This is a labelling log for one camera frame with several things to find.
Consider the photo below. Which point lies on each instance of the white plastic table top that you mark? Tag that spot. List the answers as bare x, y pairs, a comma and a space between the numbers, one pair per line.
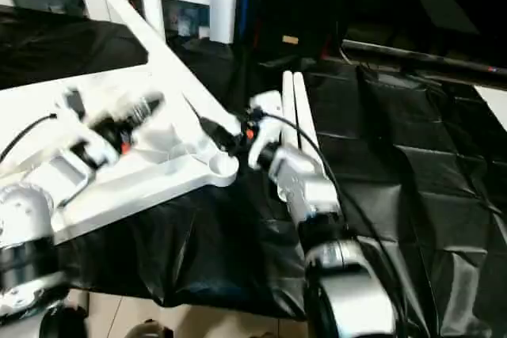
158, 164

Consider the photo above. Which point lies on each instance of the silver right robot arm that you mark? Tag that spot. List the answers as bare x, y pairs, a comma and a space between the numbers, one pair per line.
317, 195

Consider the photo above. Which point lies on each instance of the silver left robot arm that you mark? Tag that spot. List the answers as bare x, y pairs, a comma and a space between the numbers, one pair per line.
24, 227

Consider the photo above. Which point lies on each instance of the small tan tag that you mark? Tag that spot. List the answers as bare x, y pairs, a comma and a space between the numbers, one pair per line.
290, 39

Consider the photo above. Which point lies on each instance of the black plastic mat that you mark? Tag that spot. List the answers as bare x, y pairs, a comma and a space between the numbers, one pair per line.
412, 195

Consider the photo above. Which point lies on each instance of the dark grey rounded object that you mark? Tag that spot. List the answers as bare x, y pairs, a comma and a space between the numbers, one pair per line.
150, 330

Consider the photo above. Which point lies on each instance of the white flat board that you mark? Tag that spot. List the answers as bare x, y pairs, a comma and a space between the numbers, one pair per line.
495, 100

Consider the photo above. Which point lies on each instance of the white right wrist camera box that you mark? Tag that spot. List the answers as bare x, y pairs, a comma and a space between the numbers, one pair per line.
265, 116

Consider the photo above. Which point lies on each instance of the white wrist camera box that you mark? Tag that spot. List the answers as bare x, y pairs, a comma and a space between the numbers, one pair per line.
265, 116
79, 144

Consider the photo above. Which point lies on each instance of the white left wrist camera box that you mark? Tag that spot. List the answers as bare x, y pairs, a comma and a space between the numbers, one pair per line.
79, 144

